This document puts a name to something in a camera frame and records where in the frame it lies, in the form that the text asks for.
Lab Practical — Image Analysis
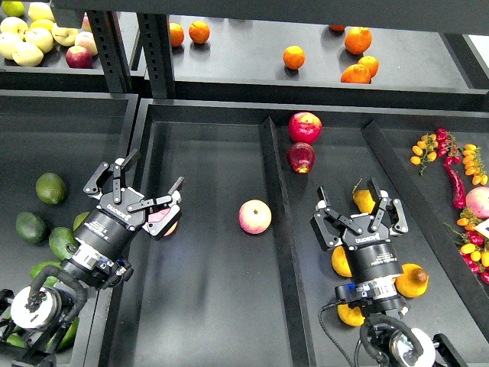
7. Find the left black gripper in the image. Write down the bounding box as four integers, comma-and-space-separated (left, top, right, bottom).
72, 149, 185, 270

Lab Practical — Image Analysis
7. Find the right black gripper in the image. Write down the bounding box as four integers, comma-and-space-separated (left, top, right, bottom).
310, 177, 408, 284

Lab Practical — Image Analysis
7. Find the yellow pear with brown spot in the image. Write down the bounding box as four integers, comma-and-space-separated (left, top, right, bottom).
337, 304, 365, 327

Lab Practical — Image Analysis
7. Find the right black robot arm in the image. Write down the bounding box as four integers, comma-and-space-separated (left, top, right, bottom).
310, 180, 466, 366

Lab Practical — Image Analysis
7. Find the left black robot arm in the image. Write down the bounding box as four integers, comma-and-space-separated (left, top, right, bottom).
1, 150, 184, 366

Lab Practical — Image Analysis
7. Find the yellow pear with stem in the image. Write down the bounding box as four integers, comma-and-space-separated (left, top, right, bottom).
331, 246, 352, 278

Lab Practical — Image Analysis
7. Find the dark green avocado left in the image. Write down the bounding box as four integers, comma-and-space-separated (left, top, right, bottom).
15, 212, 48, 244

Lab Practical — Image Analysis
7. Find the pink apple left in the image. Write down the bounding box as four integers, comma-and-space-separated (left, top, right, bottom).
144, 208, 181, 239

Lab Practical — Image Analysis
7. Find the pink apple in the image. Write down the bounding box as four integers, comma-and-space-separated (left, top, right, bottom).
238, 200, 271, 235
144, 208, 181, 239

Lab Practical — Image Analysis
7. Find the dark red apple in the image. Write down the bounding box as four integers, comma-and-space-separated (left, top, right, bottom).
287, 142, 316, 174

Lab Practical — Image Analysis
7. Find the orange cherry tomato bunch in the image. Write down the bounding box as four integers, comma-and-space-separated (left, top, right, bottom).
410, 133, 438, 176

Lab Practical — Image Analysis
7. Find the red chili pepper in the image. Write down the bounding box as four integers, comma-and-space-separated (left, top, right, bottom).
444, 156, 466, 209

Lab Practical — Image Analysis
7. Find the black left tray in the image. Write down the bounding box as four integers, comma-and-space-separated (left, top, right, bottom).
0, 89, 140, 367

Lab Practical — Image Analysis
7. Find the black tray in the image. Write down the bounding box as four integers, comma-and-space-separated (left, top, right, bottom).
0, 89, 140, 367
85, 99, 488, 366

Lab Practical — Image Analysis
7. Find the pink apple centre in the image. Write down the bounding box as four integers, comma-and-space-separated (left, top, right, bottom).
238, 200, 271, 235

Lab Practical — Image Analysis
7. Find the bright red apple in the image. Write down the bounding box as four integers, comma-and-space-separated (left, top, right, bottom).
288, 112, 322, 145

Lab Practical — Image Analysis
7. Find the pink apple right edge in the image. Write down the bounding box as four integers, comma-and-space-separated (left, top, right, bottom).
466, 187, 489, 219

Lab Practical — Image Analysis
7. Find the yellow cherry tomato bunch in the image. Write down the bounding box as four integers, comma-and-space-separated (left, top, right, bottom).
462, 144, 488, 186

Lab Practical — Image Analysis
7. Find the black centre tray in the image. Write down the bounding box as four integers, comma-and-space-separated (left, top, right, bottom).
85, 99, 488, 366

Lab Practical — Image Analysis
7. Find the red apple on shelf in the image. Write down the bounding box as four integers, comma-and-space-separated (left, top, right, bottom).
66, 46, 93, 69

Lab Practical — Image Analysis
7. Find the orange at shelf front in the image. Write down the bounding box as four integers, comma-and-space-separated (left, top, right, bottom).
341, 63, 371, 84

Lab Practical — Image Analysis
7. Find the small orange on shelf right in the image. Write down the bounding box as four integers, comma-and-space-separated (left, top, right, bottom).
358, 55, 379, 78

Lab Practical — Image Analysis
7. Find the orange on shelf left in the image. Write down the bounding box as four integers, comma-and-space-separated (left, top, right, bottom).
189, 21, 210, 44

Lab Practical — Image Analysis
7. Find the pale yellow apple front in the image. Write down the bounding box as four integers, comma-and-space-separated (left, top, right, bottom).
12, 42, 44, 67

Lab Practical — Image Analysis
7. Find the orange on shelf centre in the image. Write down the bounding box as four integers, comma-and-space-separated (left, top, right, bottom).
283, 45, 306, 70

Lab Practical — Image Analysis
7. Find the large orange on shelf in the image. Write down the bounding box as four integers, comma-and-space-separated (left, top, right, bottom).
344, 27, 373, 55

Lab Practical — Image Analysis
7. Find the orange behind post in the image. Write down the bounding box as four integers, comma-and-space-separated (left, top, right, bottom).
169, 22, 185, 47

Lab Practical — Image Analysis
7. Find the black shelf post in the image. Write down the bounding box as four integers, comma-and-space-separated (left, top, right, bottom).
137, 13, 176, 99

